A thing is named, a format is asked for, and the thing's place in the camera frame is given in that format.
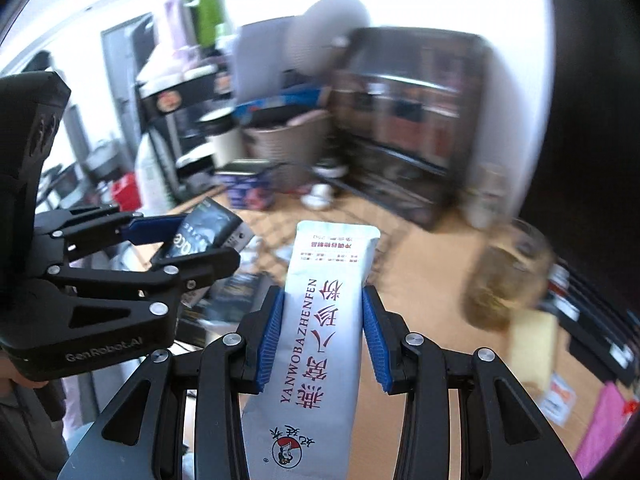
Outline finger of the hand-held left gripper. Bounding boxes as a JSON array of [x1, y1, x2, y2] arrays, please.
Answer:
[[46, 246, 242, 307], [34, 205, 189, 262]]

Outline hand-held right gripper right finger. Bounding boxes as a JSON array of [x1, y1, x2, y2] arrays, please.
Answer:
[[361, 285, 583, 480]]

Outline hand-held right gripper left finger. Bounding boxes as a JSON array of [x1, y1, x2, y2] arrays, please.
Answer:
[[57, 285, 287, 480]]

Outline long white sachet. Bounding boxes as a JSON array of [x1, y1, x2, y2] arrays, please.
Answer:
[[240, 220, 381, 480]]

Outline wooden desktop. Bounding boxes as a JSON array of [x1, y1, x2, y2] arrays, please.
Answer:
[[170, 190, 616, 480]]

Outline blue patterned box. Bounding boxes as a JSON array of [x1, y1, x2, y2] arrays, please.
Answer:
[[215, 160, 277, 211]]

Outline black shelf rack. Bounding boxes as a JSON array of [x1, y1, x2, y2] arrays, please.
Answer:
[[136, 65, 236, 203]]

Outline white bin with black lid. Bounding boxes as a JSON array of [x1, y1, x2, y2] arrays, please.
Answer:
[[197, 110, 246, 171]]

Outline small white bottle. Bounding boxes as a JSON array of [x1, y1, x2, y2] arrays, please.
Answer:
[[300, 182, 334, 209]]

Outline glass jar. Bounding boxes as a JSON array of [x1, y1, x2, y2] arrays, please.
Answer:
[[465, 220, 556, 332]]

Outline beige laundry basket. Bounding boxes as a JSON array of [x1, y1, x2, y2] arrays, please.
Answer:
[[242, 110, 333, 196]]

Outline beige pad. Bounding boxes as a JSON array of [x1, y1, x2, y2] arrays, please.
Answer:
[[507, 310, 561, 396]]

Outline lilac cloth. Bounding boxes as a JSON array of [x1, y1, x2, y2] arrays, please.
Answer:
[[160, 0, 201, 77]]

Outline black keyboard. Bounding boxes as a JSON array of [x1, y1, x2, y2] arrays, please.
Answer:
[[542, 260, 636, 386]]

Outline black storage drawers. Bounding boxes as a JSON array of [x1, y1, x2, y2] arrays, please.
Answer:
[[330, 27, 493, 227]]

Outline grey clothing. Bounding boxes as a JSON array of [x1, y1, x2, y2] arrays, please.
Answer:
[[0, 385, 68, 480]]

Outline pink desk mat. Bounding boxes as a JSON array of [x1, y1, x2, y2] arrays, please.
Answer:
[[572, 382, 637, 467]]

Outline white round fan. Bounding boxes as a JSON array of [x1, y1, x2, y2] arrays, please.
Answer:
[[287, 0, 372, 77]]

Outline black monitor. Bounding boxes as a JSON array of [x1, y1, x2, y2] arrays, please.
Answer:
[[542, 0, 640, 311]]

